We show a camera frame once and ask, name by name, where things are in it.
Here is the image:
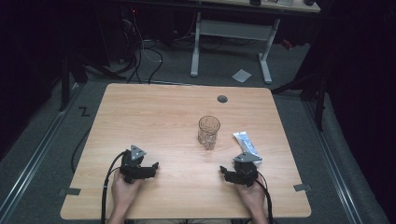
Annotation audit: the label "black floor tape mark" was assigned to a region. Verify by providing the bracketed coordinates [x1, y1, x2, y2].
[78, 105, 92, 118]

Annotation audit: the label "metal floor rail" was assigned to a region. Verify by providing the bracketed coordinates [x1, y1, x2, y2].
[0, 83, 82, 220]
[302, 100, 364, 224]

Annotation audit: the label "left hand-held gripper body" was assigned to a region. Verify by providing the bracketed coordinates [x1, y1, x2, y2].
[119, 144, 148, 185]

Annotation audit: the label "person's left hand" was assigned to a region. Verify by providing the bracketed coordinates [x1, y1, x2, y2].
[110, 169, 145, 213]

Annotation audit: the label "white paper sheet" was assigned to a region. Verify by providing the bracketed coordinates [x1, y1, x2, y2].
[231, 68, 253, 84]

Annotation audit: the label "grey tape piece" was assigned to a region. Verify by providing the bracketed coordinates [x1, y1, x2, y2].
[58, 187, 82, 197]
[292, 183, 313, 193]

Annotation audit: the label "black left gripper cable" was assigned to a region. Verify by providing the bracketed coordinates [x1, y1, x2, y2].
[100, 150, 129, 224]

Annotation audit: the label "thin black floor cable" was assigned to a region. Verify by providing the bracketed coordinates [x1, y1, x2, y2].
[70, 126, 93, 175]

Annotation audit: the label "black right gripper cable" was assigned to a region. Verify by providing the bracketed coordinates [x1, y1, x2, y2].
[255, 177, 275, 224]

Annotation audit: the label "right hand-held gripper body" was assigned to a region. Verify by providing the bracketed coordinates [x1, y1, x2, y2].
[232, 151, 263, 189]

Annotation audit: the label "white toothpaste tube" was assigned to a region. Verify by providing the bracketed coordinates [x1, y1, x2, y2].
[232, 131, 263, 166]

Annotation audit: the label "black floor cables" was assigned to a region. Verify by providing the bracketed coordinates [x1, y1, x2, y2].
[120, 12, 164, 85]

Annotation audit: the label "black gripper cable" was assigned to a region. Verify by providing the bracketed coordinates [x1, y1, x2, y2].
[100, 150, 129, 224]
[255, 177, 275, 224]

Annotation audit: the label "red object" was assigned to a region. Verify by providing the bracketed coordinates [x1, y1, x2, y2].
[280, 38, 294, 51]

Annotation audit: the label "black metal stand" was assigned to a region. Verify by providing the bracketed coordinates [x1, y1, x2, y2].
[58, 50, 127, 112]
[270, 69, 329, 133]

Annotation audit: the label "clear glass cup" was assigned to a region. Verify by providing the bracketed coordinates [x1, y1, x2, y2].
[197, 115, 221, 151]

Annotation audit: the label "white-legged wooden desk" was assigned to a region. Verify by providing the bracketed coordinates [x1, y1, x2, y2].
[189, 0, 321, 86]

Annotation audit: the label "person's right hand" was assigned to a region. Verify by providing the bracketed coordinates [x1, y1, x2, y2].
[233, 174, 268, 217]

